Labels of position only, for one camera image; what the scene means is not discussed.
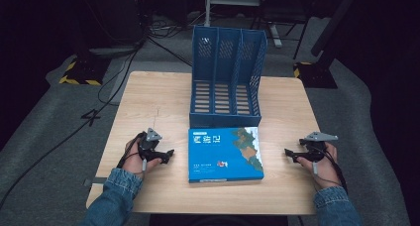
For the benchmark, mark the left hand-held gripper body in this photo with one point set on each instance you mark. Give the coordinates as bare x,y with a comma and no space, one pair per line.
149,146

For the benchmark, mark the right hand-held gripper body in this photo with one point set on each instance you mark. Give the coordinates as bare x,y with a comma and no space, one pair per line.
316,146

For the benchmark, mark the person's left hand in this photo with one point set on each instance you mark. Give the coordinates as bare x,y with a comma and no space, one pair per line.
134,162

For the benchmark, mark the person's right hand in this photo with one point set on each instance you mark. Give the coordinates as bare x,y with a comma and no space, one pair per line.
325,173

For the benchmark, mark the blue book with map cover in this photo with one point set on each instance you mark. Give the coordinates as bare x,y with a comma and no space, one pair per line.
218,156

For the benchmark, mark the yellow black striped stand base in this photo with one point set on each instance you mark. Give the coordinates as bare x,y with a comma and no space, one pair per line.
84,72
315,74

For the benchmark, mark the blue plastic file rack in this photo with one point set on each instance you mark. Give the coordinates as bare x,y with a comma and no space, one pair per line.
224,87

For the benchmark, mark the black slanted stand pole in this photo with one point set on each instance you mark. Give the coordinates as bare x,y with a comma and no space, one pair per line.
335,21

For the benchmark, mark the dark equipment cabinet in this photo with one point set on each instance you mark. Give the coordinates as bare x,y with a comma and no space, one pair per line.
127,14

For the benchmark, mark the black metal chair frame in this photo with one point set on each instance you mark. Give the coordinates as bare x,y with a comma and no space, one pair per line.
284,13

